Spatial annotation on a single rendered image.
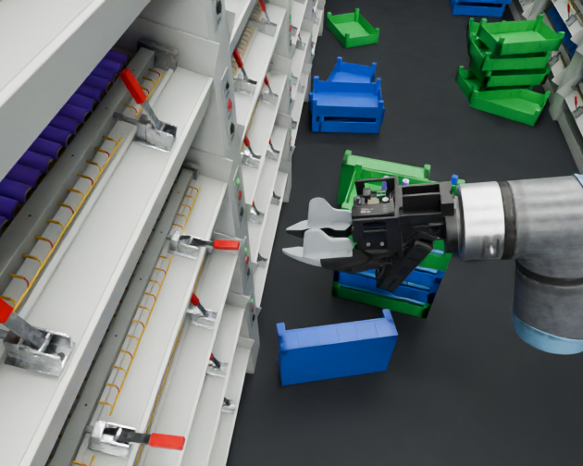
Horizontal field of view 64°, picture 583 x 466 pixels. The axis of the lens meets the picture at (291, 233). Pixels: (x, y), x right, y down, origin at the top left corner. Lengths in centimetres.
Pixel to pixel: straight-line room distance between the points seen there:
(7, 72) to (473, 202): 44
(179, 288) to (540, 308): 45
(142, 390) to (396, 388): 92
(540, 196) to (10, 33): 49
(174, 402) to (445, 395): 84
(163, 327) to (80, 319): 22
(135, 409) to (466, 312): 118
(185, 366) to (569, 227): 58
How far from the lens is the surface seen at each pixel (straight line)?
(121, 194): 50
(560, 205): 56
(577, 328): 64
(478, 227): 54
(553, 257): 58
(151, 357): 61
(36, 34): 36
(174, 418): 77
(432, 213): 55
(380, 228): 54
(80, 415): 56
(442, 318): 154
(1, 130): 31
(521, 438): 144
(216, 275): 90
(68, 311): 43
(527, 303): 63
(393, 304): 148
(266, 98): 132
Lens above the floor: 125
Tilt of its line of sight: 48 degrees down
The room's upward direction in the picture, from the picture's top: straight up
